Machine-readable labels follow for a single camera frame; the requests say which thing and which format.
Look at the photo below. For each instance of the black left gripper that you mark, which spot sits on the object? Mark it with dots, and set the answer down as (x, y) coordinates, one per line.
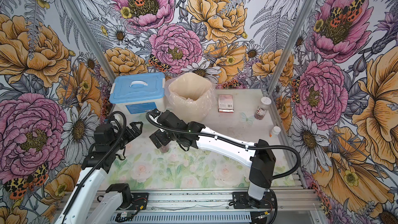
(137, 131)

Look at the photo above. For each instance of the clear jar with dried flowers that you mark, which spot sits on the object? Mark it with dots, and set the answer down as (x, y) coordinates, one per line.
(164, 146)

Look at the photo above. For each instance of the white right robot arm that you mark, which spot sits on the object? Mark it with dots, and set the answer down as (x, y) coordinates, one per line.
(257, 156)

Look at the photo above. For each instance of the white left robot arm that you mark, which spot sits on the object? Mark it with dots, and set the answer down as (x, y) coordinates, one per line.
(94, 170)

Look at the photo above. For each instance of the pink tea packet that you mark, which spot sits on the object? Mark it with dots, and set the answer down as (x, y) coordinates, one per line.
(225, 103)

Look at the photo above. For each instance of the bin with plastic liner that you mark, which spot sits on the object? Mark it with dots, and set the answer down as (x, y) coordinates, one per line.
(190, 96)

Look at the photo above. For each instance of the blue lidded storage box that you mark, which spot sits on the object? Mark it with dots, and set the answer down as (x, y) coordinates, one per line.
(139, 93)

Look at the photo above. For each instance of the tall jar with white lid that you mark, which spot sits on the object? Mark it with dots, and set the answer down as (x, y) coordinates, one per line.
(263, 107)

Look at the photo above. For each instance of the small white pill bottle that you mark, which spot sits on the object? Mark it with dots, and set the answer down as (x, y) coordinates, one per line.
(275, 131)

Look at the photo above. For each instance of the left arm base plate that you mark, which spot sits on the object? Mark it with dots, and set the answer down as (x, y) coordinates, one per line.
(137, 201)

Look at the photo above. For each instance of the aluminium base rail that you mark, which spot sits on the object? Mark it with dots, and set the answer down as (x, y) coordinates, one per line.
(294, 206)

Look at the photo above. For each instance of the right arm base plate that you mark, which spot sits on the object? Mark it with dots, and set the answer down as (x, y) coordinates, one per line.
(241, 200)

